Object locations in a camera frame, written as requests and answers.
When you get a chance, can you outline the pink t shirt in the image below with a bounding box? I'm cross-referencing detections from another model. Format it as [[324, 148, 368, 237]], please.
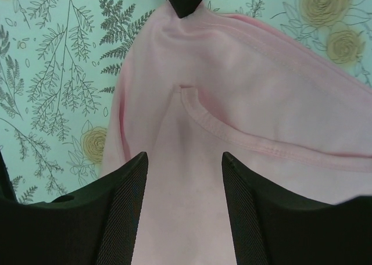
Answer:
[[101, 4, 371, 264]]

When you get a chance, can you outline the floral patterned table mat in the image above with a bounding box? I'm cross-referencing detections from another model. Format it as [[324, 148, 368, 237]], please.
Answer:
[[1, 0, 371, 204]]

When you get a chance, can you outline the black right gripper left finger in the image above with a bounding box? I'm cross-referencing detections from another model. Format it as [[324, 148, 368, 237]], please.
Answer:
[[1, 152, 148, 264]]

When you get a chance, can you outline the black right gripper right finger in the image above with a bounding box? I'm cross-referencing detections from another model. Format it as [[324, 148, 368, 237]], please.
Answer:
[[221, 152, 371, 265]]

